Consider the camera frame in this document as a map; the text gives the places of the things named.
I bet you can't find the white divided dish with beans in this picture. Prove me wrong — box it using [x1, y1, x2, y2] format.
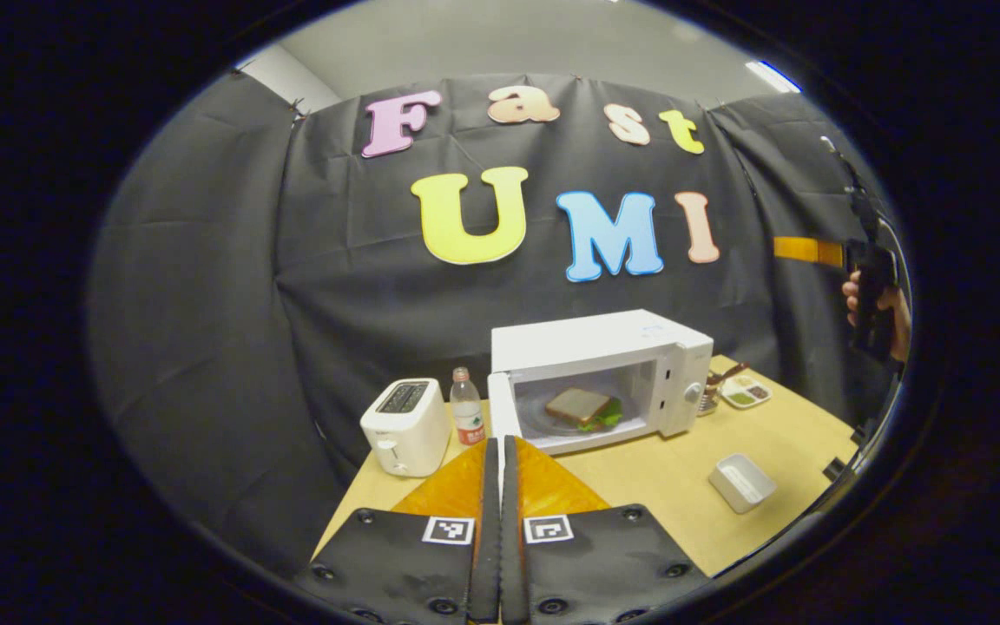
[720, 373, 773, 410]

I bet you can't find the clear water bottle red label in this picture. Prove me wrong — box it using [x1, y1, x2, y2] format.
[450, 366, 487, 447]

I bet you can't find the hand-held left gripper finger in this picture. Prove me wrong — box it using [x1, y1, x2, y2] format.
[500, 434, 714, 625]
[292, 437, 501, 625]

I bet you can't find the sandwich with lettuce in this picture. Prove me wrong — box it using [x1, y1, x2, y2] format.
[545, 387, 624, 433]

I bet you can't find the white toaster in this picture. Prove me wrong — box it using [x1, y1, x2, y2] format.
[359, 378, 453, 478]

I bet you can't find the white microwave oven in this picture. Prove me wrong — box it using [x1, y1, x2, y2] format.
[487, 309, 714, 457]

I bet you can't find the white rectangular tray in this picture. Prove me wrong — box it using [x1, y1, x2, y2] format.
[708, 452, 779, 515]

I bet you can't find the small ceiling light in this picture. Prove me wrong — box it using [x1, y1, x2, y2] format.
[743, 59, 803, 95]

